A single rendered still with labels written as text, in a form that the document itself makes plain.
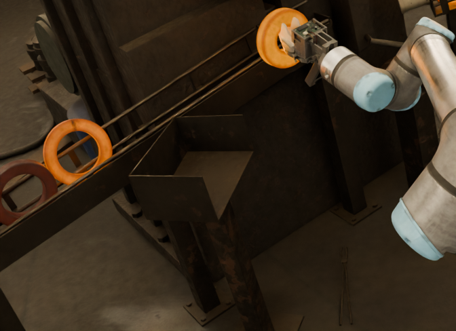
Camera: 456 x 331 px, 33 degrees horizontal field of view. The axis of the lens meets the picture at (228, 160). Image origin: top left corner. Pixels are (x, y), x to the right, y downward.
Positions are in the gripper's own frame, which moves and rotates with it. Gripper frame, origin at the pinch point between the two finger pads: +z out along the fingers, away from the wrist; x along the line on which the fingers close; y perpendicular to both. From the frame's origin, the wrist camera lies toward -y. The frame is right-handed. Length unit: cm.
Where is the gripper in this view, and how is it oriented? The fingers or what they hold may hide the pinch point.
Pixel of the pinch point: (282, 31)
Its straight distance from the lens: 199.7
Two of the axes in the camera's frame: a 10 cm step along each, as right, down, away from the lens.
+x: -8.2, 4.7, -3.3
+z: -5.6, -5.5, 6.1
